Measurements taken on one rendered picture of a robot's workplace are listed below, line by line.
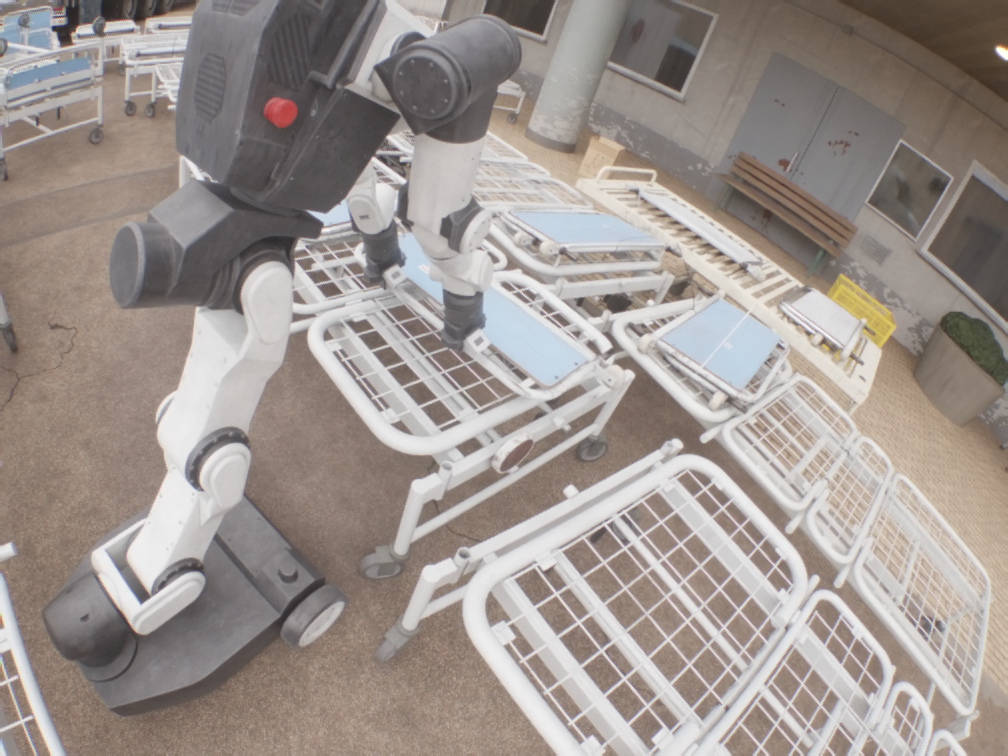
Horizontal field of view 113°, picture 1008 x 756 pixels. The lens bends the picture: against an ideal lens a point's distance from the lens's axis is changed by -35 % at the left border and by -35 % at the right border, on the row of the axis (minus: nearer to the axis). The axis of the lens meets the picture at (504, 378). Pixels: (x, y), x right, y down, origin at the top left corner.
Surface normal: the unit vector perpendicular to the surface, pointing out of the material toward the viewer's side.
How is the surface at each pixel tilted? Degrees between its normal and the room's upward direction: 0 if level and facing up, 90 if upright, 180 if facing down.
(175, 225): 24
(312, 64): 90
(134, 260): 69
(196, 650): 0
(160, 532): 51
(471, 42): 28
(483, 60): 61
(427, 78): 108
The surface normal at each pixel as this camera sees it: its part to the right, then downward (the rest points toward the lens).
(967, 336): -0.57, 0.07
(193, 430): -0.20, -0.18
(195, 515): 0.78, 0.56
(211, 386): -0.34, 0.02
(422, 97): -0.43, 0.73
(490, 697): 0.29, -0.72
